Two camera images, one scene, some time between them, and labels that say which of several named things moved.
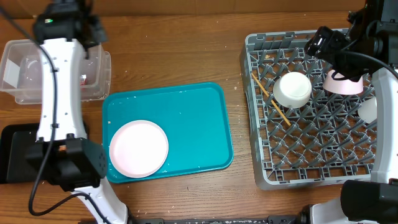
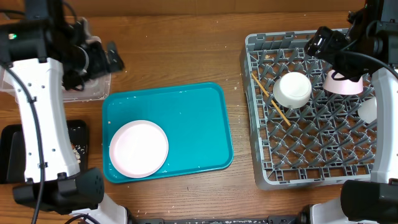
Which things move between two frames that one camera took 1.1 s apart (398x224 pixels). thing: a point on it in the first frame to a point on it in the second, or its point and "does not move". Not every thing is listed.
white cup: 367,112 does not move
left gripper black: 97,34 to 99,65
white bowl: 292,89 does not move
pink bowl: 341,86 does not move
